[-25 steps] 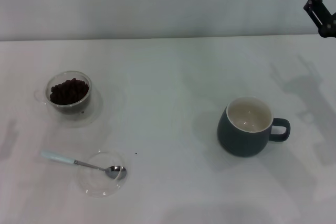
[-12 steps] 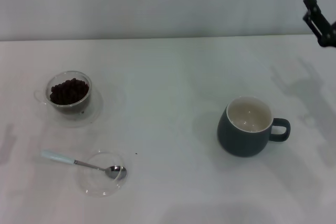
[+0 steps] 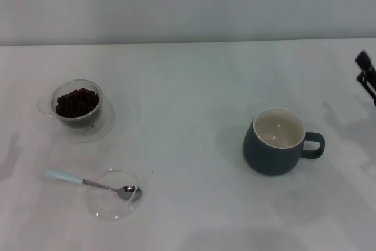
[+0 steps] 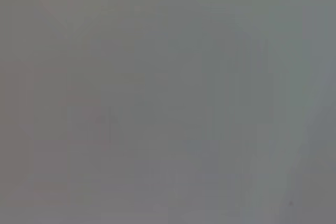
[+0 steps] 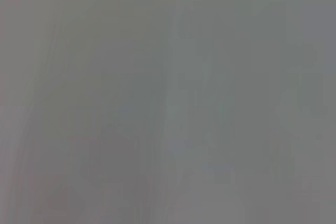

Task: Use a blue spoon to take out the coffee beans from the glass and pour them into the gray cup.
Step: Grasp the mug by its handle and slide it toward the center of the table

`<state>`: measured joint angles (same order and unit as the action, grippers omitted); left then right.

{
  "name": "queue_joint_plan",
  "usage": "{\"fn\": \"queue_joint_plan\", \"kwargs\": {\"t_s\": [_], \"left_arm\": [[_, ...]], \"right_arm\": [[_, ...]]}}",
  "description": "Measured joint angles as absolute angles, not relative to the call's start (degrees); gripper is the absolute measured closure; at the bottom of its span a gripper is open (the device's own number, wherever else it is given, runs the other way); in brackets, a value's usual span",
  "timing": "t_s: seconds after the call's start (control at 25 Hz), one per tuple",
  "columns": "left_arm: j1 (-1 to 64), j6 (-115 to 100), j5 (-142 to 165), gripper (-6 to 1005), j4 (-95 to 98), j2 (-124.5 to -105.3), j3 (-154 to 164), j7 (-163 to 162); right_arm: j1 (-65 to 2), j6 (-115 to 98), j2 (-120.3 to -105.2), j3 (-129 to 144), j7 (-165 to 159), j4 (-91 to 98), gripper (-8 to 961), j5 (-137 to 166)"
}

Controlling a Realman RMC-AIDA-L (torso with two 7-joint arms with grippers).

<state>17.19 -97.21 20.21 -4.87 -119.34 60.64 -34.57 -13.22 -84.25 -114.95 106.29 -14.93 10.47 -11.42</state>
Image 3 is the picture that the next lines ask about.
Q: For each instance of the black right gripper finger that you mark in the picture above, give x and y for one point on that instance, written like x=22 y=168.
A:
x=368 y=80

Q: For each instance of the dark green ceramic mug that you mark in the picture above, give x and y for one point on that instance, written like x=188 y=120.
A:
x=264 y=157

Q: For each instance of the pile of coffee beans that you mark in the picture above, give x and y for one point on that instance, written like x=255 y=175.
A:
x=76 y=104

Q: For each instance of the clear double-walled glass cup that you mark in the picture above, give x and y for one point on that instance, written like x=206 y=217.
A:
x=77 y=122

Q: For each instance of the clear glass saucer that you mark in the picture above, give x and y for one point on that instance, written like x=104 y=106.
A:
x=103 y=130

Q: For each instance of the small clear glass dish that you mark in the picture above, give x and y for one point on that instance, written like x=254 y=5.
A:
x=108 y=207

